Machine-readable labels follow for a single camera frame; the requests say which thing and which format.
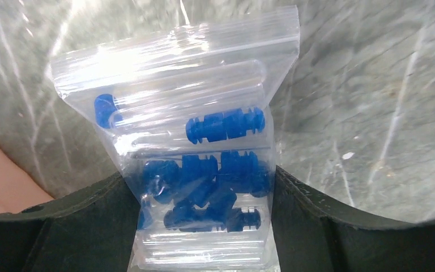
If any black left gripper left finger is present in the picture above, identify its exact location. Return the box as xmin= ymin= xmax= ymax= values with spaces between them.
xmin=0 ymin=174 xmax=140 ymax=271

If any pink plastic bin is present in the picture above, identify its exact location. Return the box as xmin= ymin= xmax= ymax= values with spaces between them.
xmin=0 ymin=149 xmax=54 ymax=214

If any bag of blue caps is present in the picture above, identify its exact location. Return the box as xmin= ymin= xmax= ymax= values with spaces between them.
xmin=50 ymin=5 xmax=300 ymax=271

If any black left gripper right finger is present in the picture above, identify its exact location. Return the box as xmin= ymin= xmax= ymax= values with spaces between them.
xmin=271 ymin=167 xmax=435 ymax=271

